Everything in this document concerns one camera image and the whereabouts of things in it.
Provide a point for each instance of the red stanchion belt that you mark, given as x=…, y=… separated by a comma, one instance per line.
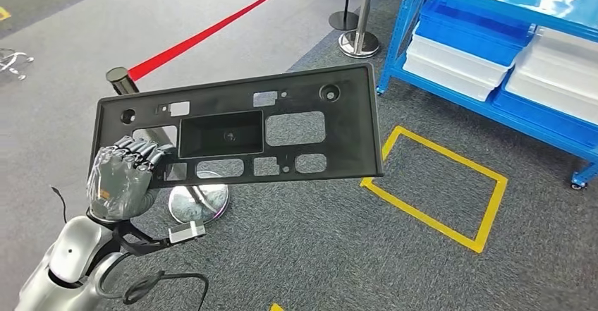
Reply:
x=210, y=27

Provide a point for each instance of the chrome office chair base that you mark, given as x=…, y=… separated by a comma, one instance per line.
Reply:
x=14, y=61

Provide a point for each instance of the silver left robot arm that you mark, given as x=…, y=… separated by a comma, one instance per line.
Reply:
x=70, y=253

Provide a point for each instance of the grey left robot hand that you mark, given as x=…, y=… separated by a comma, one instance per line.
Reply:
x=117, y=187

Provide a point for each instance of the blue metal shelf rack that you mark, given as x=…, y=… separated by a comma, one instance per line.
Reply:
x=537, y=130

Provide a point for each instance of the black-capped chrome stanchion post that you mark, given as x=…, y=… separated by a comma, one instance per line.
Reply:
x=198, y=206

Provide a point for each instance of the yellow floor tape square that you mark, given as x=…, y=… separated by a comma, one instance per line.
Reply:
x=491, y=215

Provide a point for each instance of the black plastic plate bracket part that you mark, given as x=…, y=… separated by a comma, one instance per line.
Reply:
x=355, y=136

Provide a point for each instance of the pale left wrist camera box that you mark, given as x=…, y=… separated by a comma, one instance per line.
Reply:
x=187, y=232

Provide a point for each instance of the black stanchion post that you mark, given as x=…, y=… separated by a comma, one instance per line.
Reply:
x=343, y=20

